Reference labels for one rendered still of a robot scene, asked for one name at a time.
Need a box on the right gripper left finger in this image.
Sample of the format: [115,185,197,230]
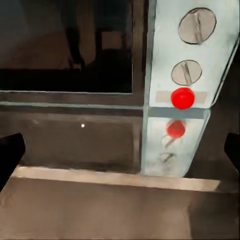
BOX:
[0,133,26,192]

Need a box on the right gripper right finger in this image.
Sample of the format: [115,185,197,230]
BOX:
[224,132,240,173]

